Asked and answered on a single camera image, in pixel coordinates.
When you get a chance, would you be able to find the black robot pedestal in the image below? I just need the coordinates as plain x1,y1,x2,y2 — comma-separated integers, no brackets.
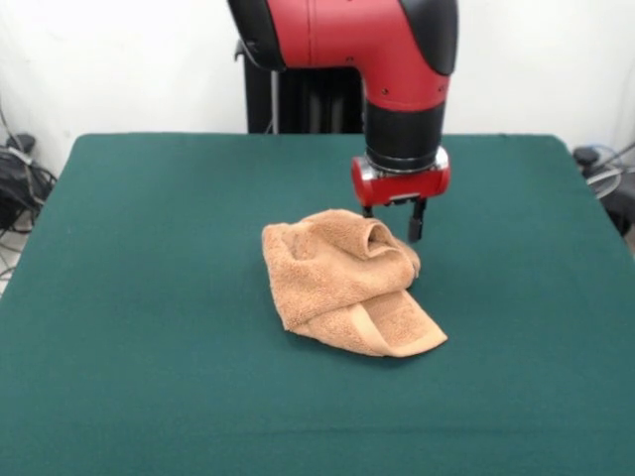
233,39,371,136

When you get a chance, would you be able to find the dark green table cloth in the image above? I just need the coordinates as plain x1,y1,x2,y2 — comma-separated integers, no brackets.
0,132,635,476

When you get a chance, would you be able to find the black cable tangle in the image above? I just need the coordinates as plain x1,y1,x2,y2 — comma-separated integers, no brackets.
0,133,59,239

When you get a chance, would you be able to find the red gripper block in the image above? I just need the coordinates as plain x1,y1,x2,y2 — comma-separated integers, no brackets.
350,147,452,244

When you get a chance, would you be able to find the tan terry towel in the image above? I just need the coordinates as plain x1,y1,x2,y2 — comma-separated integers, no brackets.
261,208,449,359

